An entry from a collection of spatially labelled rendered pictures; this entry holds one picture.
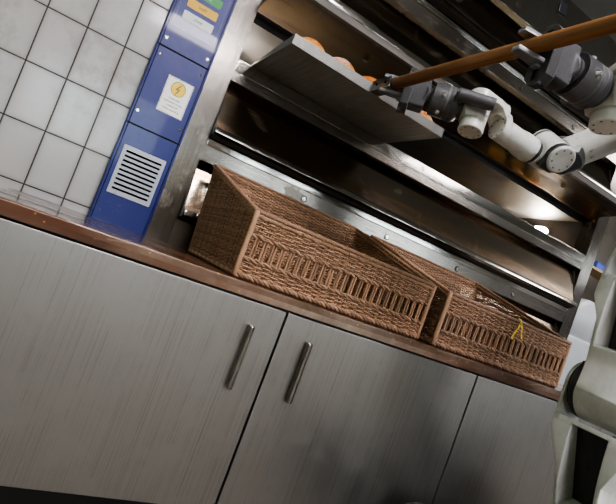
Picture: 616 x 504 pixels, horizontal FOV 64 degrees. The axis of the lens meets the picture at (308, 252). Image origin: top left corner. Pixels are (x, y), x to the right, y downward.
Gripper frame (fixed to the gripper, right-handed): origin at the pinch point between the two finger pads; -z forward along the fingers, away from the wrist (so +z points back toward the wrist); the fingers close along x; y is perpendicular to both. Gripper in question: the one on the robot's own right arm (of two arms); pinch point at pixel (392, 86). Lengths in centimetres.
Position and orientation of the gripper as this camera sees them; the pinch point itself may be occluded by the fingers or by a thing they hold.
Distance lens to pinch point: 142.8
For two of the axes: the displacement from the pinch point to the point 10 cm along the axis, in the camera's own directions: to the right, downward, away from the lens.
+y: -1.1, -0.9, -9.9
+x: 3.5, -9.4, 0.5
